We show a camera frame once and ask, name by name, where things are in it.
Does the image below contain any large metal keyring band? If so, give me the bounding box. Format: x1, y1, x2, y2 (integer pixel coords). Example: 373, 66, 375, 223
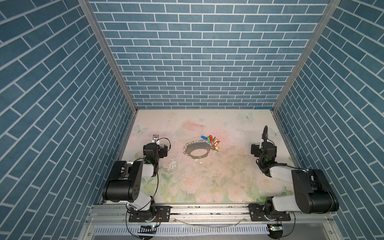
183, 139, 219, 160

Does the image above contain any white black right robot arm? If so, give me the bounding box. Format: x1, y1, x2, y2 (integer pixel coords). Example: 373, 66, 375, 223
251, 126, 340, 214

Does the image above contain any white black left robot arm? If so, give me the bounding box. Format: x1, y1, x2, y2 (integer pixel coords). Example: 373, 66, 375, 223
102, 142, 171, 214

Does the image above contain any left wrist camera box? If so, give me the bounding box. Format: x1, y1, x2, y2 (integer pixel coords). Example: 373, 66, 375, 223
152, 135, 159, 143

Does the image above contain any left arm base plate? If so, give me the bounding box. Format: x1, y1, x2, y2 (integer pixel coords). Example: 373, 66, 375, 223
128, 206, 171, 223

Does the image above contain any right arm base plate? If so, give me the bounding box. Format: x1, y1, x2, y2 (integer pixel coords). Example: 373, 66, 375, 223
248, 204, 291, 222

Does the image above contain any aluminium front rail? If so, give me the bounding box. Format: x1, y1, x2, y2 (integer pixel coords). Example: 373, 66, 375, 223
84, 203, 334, 228

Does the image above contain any perforated cable duct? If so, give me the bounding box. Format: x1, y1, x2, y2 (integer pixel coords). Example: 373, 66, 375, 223
94, 224, 269, 237

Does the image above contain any aluminium right corner post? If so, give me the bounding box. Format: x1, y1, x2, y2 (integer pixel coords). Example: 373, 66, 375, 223
272, 0, 341, 115

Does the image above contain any aluminium corner post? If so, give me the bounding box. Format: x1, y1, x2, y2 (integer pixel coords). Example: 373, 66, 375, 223
272, 0, 341, 115
78, 0, 138, 114

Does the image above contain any aluminium left corner post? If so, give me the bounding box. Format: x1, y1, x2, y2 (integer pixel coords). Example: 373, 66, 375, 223
78, 0, 138, 114

